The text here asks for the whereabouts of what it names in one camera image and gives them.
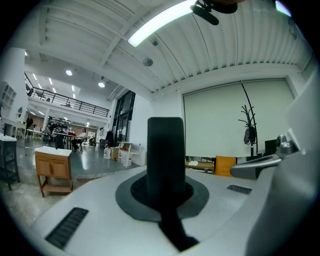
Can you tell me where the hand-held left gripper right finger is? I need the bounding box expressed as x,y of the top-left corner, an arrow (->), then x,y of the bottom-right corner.
178,168 -> 276,256

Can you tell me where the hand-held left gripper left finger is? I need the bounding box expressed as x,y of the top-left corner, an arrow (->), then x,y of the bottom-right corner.
32,165 -> 181,256

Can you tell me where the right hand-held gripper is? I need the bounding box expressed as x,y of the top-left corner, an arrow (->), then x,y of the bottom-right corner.
229,128 -> 307,181

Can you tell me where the black coat rack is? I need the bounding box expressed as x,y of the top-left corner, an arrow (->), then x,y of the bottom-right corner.
237,81 -> 260,161

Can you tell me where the orange cushion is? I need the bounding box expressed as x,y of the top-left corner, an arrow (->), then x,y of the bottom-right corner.
214,155 -> 237,178

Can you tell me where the black cabinet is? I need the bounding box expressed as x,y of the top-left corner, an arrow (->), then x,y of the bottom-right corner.
264,139 -> 279,157

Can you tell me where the grey hanging bag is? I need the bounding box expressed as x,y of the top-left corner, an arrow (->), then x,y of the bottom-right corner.
243,126 -> 258,145

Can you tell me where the wooden shelf rack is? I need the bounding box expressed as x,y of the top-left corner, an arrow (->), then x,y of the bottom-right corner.
184,156 -> 216,175

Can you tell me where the white roller blind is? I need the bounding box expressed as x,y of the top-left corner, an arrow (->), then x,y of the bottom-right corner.
183,79 -> 295,159

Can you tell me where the wooden cabinet with white top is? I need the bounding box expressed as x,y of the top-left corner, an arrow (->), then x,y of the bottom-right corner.
34,146 -> 74,198

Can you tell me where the small white table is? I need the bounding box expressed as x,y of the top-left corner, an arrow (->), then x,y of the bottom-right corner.
117,141 -> 141,167

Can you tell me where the black hanging garment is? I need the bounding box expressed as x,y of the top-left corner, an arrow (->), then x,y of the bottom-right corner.
104,129 -> 115,148

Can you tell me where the black balcony railing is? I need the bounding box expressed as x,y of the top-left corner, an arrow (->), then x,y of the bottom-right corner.
24,72 -> 111,118

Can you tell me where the black stand with white top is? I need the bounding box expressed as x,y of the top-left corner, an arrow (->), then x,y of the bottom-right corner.
0,133 -> 21,191

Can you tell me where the long ceiling light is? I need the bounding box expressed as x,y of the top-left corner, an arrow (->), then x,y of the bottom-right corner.
127,0 -> 198,48

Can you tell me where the black head-mounted camera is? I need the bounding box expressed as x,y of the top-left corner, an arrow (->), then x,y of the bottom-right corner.
189,0 -> 238,26

